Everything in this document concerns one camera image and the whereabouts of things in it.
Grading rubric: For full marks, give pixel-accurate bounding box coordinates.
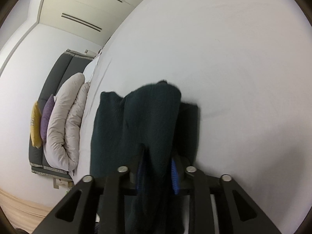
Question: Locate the dark green knit sweater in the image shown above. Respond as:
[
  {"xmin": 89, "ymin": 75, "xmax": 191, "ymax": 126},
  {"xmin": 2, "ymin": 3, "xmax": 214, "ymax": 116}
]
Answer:
[{"xmin": 90, "ymin": 81, "xmax": 198, "ymax": 233}]

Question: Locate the folded beige duvet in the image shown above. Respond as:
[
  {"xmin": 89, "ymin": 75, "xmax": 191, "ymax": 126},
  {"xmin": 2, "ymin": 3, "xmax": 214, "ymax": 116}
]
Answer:
[{"xmin": 43, "ymin": 72, "xmax": 90, "ymax": 172}]

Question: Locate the yellow cushion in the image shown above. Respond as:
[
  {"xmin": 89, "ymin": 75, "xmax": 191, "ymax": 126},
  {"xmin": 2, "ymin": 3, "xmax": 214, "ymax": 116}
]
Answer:
[{"xmin": 30, "ymin": 101, "xmax": 42, "ymax": 148}]

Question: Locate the purple cushion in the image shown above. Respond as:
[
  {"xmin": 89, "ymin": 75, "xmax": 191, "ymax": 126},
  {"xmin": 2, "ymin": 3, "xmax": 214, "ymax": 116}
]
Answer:
[{"xmin": 40, "ymin": 94, "xmax": 55, "ymax": 144}]

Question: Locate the white pillow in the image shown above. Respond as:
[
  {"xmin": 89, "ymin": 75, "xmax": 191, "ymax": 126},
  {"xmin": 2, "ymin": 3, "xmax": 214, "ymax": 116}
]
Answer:
[{"xmin": 83, "ymin": 56, "xmax": 100, "ymax": 83}]

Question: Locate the dark grey upholstered headboard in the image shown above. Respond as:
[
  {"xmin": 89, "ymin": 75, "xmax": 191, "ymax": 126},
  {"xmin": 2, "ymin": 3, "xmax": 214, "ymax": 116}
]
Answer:
[{"xmin": 28, "ymin": 49, "xmax": 94, "ymax": 181}]

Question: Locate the white bed with sheet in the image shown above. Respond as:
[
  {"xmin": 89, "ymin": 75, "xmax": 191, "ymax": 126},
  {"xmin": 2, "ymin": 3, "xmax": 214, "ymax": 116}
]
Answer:
[{"xmin": 74, "ymin": 0, "xmax": 311, "ymax": 233}]

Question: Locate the cream built-in wardrobe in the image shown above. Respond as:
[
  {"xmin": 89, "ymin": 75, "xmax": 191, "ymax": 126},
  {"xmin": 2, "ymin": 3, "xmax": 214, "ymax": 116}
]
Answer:
[{"xmin": 39, "ymin": 0, "xmax": 143, "ymax": 46}]

